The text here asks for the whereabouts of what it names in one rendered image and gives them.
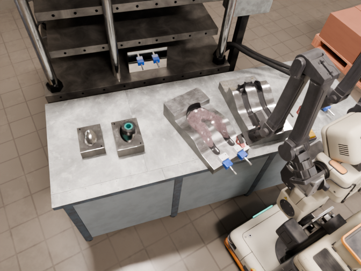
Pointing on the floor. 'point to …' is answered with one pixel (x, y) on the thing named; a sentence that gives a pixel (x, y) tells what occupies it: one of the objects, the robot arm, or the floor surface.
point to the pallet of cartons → (341, 37)
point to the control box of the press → (249, 5)
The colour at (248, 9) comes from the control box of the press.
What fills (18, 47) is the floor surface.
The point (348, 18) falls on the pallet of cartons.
